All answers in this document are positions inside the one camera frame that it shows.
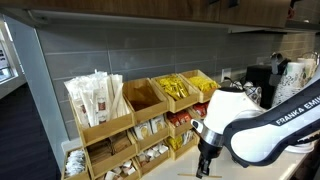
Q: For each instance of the small bamboo bin far left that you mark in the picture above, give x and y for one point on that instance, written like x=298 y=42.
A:
x=75 y=167

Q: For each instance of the white round tray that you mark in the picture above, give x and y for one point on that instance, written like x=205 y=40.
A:
x=301 y=148

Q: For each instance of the wooden upper cabinet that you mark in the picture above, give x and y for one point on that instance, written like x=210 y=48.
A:
x=261 y=13

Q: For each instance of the paper cup stack rear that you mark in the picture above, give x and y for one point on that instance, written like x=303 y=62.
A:
x=309 y=68

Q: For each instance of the black coffee machine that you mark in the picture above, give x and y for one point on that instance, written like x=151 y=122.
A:
x=267 y=75

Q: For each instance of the white wall outlet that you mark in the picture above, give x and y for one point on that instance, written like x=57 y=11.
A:
x=225 y=73

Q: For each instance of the large left bamboo organizer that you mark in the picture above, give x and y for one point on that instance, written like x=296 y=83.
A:
x=145 y=101

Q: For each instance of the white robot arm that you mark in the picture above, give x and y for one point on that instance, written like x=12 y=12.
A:
x=255 y=136

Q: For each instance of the wooden stirrer stick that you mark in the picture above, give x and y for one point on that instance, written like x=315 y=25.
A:
x=199 y=176

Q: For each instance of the paper cup stack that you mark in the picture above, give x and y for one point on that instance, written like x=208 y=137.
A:
x=309 y=68
x=290 y=83

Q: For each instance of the wrapped white stirrers bundle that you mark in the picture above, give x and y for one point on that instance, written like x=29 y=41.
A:
x=97 y=98

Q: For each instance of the wire coffee pod holder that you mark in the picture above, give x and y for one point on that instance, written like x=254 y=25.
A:
x=252 y=91

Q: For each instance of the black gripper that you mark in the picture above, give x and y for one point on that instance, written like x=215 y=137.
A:
x=207 y=153

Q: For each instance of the yellow sweetener packets right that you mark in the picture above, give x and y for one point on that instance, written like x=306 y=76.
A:
x=203 y=84

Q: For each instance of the yellow sweetener packets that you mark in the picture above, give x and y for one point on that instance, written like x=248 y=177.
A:
x=203 y=84
x=174 y=87

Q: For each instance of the right bamboo organizer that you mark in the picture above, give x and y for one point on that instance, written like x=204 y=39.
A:
x=182 y=111

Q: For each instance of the yellow sweetener packets left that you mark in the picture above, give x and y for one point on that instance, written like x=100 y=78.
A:
x=174 y=87

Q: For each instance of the paper cup stack front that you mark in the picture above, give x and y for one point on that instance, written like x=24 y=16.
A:
x=290 y=83

